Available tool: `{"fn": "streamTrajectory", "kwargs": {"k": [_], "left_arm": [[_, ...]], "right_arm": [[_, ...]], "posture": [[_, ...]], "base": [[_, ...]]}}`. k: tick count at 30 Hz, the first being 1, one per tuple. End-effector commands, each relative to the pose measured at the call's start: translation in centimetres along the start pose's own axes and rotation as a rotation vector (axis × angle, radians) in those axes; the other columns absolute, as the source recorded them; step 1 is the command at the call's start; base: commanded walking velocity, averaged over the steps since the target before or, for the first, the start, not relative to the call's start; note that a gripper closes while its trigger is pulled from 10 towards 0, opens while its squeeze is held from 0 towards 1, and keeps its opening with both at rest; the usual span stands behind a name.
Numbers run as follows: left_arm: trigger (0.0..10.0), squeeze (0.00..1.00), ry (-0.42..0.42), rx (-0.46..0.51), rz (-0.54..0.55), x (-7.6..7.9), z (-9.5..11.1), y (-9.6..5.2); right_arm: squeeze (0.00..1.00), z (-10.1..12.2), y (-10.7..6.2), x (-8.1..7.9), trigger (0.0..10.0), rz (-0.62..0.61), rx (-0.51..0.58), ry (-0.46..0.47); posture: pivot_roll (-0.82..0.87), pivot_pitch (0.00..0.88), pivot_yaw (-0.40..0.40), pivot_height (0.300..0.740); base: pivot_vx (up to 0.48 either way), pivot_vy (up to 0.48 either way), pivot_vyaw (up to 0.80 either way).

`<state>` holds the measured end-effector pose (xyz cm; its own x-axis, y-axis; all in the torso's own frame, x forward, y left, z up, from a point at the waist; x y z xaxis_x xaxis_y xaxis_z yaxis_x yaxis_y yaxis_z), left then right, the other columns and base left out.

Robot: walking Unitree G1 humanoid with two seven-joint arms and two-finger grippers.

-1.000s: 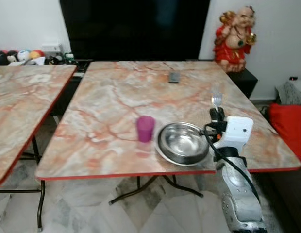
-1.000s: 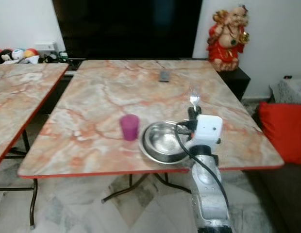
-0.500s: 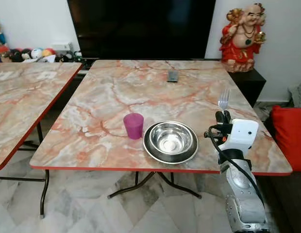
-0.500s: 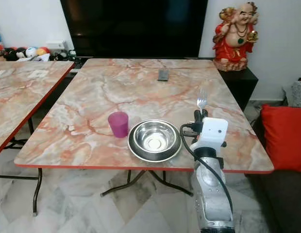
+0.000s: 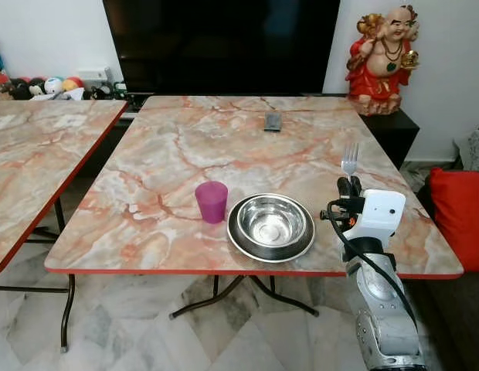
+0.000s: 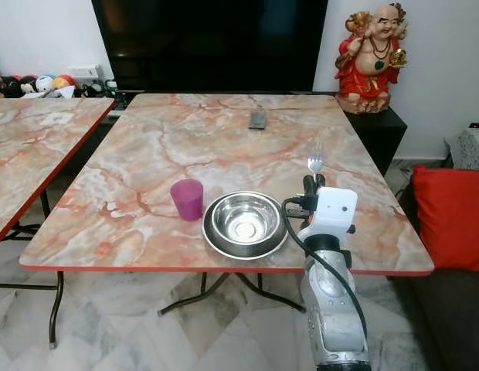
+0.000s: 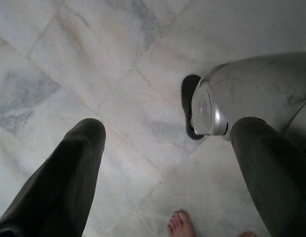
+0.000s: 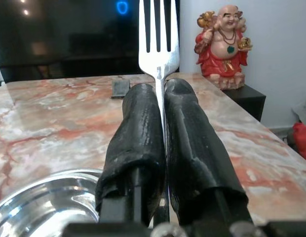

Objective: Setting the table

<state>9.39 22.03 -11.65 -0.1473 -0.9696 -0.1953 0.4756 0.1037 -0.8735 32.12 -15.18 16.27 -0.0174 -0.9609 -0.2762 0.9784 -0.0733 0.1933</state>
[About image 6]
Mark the silver metal fork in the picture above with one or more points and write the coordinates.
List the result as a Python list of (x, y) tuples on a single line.
[(315, 159)]

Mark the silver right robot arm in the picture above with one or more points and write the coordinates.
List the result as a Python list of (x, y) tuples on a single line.
[(332, 309)]

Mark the stainless steel bowl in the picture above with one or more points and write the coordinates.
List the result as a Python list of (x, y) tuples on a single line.
[(244, 222)]

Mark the purple plastic cup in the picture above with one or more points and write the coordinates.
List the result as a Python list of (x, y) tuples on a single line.
[(187, 201)]

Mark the red laughing Buddha statue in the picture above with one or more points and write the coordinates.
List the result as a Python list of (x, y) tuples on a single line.
[(371, 71)]

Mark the large marble-pattern folding table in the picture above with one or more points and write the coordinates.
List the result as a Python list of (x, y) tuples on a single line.
[(178, 151)]

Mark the red cushion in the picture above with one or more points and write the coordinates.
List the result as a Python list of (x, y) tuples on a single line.
[(452, 220)]

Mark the grey patterned cushion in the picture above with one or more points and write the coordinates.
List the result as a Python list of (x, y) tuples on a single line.
[(467, 148)]

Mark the red plush toy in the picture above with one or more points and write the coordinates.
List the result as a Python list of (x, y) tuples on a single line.
[(1, 85)]

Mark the marble-pattern side table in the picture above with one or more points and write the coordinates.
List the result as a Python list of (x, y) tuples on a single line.
[(31, 151)]

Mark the black flat-screen television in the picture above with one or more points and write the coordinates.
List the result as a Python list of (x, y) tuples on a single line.
[(208, 42)]

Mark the dark grey sofa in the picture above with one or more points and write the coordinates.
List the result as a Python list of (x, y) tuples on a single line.
[(448, 325)]

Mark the black round plush toy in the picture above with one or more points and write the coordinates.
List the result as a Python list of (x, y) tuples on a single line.
[(28, 85)]

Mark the white round plush toy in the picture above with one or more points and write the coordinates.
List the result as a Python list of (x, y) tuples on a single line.
[(45, 83)]

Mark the orange round plush toy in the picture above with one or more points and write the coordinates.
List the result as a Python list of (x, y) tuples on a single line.
[(66, 83)]

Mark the white box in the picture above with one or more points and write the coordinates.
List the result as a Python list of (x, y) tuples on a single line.
[(85, 73)]

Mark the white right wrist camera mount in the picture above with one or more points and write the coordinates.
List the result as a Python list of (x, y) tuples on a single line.
[(336, 210)]

